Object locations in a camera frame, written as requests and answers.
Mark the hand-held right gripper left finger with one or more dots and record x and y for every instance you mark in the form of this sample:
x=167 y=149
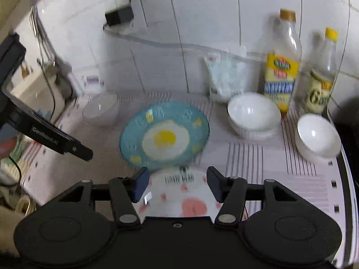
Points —
x=141 y=185

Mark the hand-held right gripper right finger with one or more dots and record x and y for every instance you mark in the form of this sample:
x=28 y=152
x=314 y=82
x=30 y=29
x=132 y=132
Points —
x=214 y=185

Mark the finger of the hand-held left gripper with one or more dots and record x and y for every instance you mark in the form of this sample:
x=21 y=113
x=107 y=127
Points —
x=81 y=151

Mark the white plate with pink dots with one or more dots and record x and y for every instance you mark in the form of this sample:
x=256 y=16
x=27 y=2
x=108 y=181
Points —
x=179 y=193

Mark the blue fried egg plate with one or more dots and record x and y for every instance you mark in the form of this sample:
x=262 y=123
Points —
x=165 y=138

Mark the large white ribbed bowl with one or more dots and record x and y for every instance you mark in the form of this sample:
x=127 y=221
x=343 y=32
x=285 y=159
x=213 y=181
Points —
x=253 y=113

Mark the white appliance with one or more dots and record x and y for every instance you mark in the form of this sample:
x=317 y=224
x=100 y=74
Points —
x=33 y=89

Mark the striped tablecloth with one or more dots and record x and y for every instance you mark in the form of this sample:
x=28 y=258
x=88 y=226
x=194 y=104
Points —
x=252 y=159

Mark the clear glass bowl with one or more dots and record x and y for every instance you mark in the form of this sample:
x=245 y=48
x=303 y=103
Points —
x=101 y=109

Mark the white salt bag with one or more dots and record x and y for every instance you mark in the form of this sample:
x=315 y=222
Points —
x=227 y=78

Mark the small white bowl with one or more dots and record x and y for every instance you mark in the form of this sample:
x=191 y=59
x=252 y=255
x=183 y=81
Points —
x=317 y=136

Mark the yellow label oil bottle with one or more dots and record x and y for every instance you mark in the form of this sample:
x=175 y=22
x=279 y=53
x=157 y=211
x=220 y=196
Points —
x=282 y=72

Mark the black power adapter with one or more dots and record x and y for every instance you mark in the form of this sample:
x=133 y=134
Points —
x=119 y=15

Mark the clear vinegar bottle yellow cap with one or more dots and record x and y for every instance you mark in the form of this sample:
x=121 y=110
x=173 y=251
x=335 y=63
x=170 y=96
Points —
x=322 y=84

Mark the black wok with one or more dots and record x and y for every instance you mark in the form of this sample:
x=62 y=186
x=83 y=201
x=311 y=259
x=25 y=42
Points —
x=346 y=115

